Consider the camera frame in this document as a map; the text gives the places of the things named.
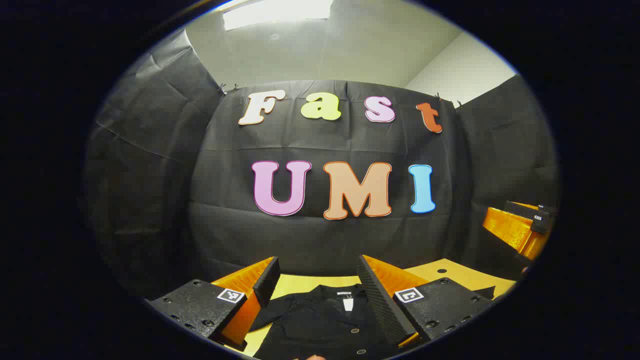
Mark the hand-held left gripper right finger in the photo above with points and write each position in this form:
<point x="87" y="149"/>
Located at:
<point x="382" y="300"/>

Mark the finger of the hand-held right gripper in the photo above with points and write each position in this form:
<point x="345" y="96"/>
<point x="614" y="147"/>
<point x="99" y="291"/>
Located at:
<point x="515" y="230"/>

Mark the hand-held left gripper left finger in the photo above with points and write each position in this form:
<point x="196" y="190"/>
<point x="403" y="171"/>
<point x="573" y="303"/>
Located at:
<point x="267" y="282"/>

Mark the black button shirt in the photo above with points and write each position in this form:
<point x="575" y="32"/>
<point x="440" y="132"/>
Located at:
<point x="320" y="320"/>

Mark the black backdrop cloth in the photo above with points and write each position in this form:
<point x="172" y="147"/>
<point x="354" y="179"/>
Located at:
<point x="310" y="240"/>

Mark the ceiling light panel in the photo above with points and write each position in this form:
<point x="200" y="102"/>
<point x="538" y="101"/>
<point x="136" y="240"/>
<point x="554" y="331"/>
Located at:
<point x="277" y="12"/>

